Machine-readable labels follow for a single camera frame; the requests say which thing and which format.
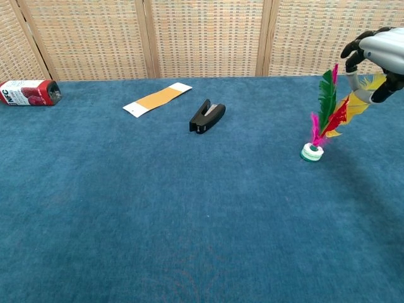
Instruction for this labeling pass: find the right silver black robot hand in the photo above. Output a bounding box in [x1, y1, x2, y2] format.
[340, 27, 404, 105]

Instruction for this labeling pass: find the colourful feather shuttlecock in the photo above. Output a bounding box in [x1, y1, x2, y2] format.
[299, 62, 388, 163]

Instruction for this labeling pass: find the black stapler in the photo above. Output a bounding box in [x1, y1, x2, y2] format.
[189, 98, 227, 134]

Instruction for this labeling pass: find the woven rattan folding screen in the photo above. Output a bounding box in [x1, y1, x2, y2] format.
[0, 0, 404, 83]

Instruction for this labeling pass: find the white and orange paper strip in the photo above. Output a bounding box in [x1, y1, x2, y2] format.
[122, 82, 193, 119]

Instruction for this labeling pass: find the blue carpet table cover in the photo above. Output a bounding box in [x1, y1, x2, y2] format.
[0, 73, 404, 303]

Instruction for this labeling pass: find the red NFC juice carton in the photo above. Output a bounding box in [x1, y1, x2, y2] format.
[0, 79, 63, 107]

